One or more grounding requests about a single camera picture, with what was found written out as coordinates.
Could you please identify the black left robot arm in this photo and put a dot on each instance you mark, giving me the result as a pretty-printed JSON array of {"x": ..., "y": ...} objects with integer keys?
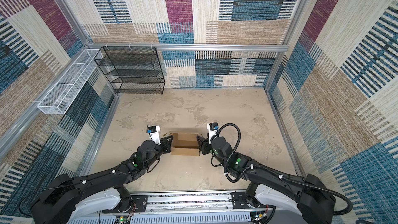
[{"x": 57, "y": 203}]

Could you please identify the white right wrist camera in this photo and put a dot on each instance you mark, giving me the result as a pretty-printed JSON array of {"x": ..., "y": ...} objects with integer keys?
[{"x": 212, "y": 129}]

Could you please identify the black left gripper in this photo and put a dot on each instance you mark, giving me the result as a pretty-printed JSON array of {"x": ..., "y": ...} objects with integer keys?
[{"x": 166, "y": 146}]

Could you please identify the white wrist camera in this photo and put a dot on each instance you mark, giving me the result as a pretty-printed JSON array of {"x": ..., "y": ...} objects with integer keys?
[
  {"x": 212, "y": 129},
  {"x": 154, "y": 133}
]

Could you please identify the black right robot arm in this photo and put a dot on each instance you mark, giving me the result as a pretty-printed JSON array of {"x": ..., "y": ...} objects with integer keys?
[{"x": 307, "y": 196}]

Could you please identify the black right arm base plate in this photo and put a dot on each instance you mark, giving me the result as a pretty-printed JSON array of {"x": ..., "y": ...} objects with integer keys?
[{"x": 241, "y": 201}]

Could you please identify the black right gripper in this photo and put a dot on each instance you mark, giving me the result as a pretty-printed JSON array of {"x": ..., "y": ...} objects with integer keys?
[{"x": 203, "y": 144}]

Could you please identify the brown cardboard box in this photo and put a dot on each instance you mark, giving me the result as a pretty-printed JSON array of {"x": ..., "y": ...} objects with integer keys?
[{"x": 185, "y": 144}]

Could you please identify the aluminium front mounting rail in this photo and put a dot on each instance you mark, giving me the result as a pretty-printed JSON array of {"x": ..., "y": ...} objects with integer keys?
[{"x": 190, "y": 207}]

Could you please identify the black wire mesh shelf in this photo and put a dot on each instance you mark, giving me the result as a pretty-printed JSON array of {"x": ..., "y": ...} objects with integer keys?
[{"x": 131, "y": 69}]

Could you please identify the white wire mesh basket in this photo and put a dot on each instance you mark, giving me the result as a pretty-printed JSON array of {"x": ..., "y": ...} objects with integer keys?
[{"x": 59, "y": 99}]

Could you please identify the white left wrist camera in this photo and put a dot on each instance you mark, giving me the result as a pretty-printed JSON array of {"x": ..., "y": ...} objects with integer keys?
[{"x": 154, "y": 133}]

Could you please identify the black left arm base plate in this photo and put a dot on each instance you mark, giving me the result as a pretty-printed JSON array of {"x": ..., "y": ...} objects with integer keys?
[{"x": 136, "y": 203}]

